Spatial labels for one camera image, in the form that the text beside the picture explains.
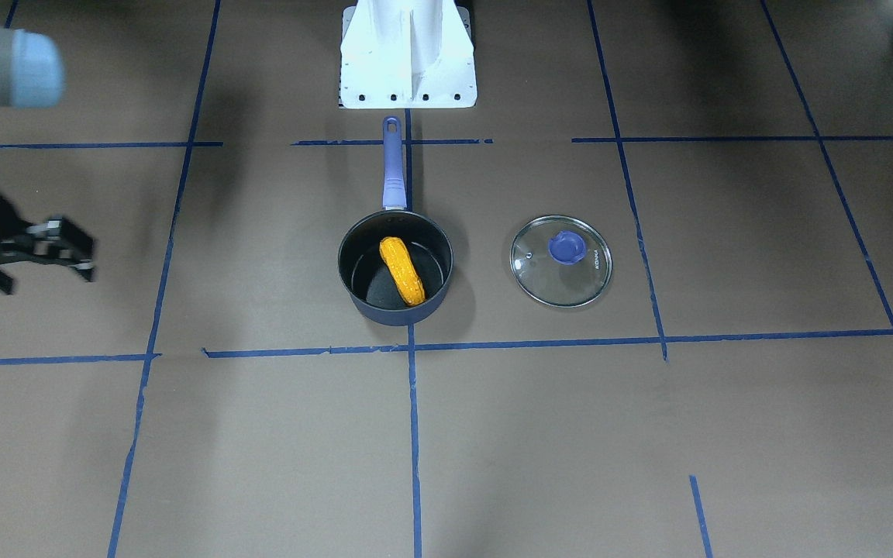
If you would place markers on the yellow plastic corn cob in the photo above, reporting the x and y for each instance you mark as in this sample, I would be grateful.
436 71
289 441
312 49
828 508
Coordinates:
396 257

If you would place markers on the glass pot lid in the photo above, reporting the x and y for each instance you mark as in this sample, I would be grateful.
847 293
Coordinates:
560 261

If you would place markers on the dark blue saucepan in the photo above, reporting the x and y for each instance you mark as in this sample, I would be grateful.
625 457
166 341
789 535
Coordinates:
361 269

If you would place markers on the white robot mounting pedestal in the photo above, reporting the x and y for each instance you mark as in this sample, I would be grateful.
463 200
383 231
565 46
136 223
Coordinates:
407 55

